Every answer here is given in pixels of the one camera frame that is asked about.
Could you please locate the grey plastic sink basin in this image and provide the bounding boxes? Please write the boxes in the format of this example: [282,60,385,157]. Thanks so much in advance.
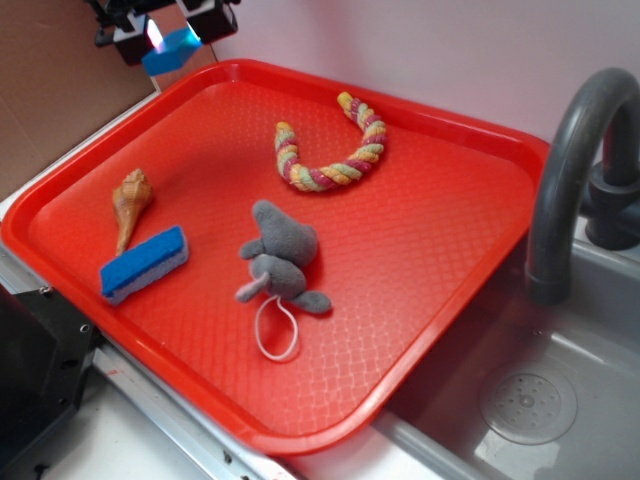
[372,214,640,480]

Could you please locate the black metal bracket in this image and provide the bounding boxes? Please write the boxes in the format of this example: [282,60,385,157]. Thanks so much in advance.
[1,288,98,479]

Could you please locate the brown cardboard panel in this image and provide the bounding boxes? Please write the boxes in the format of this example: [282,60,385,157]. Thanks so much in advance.
[1,1,216,198]

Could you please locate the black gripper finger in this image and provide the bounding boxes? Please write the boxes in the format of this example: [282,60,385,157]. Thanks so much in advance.
[183,3,238,44]
[113,13,154,66]

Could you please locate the grey plush elephant toy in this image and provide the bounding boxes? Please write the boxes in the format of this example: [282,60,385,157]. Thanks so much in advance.
[235,199,334,362]

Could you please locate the grey curved faucet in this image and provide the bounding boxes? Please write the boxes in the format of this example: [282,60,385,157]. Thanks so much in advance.
[525,68,639,305]

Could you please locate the blue rectangular block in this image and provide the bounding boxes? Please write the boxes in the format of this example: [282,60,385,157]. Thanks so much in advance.
[142,27,202,77]

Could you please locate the blue and white sponge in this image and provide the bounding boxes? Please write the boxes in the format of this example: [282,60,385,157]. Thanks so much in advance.
[100,226,189,305]

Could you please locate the round sink drain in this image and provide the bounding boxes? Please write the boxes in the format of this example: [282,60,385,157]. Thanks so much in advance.
[478,362,578,445]

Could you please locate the multicolour twisted rope toy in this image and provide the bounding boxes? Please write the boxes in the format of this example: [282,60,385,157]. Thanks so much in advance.
[274,91,387,193]

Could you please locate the brown spiral seashell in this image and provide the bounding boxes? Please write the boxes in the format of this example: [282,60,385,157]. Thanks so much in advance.
[112,168,153,256]

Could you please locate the red plastic tray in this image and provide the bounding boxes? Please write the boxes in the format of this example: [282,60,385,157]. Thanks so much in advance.
[1,60,548,456]

